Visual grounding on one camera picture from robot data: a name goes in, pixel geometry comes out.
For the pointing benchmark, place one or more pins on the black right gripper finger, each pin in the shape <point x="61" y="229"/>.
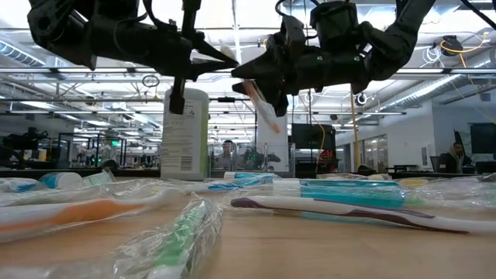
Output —
<point x="275" y="98"/>
<point x="263" y="67"/>

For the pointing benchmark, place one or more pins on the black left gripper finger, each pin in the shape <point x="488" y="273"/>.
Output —
<point x="209" y="69"/>
<point x="219" y="55"/>

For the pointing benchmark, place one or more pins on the orange toothbrush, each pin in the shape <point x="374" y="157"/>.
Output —
<point x="412" y="182"/>
<point x="265" y="110"/>
<point x="89" y="212"/>

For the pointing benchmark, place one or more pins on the blue toothbrush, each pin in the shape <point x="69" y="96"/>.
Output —
<point x="240" y="185"/>
<point x="348" y="195"/>

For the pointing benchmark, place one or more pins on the purple toothbrush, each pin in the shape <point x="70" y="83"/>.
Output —
<point x="348" y="211"/>

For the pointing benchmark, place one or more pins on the green toothbrush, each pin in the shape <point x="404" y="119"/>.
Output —
<point x="174" y="244"/>
<point x="414" y="201"/>

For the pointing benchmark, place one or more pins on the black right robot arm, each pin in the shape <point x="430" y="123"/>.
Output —
<point x="395" y="42"/>

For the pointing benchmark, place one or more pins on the black background robot arm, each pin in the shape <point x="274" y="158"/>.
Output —
<point x="31" y="139"/>

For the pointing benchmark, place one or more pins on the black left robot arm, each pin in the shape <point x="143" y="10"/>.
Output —
<point x="77" y="35"/>

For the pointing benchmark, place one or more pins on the black monitor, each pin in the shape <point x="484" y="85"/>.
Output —
<point x="312" y="136"/>
<point x="484" y="137"/>

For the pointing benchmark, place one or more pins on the white pillar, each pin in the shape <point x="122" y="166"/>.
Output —
<point x="267" y="151"/>

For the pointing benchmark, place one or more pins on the clear acrylic organizer box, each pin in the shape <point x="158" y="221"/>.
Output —
<point x="288" y="155"/>

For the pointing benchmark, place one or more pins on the person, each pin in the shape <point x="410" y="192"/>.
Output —
<point x="228" y="149"/>
<point x="457" y="155"/>

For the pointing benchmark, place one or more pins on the white disinfecting wipes canister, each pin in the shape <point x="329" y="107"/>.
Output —
<point x="186" y="147"/>

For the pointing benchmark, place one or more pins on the black overhead device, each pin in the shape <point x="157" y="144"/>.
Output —
<point x="451" y="44"/>

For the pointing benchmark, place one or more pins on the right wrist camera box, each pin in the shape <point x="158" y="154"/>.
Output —
<point x="333" y="23"/>

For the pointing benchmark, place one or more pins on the black aluminium table frame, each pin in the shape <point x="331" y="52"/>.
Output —
<point x="128" y="172"/>

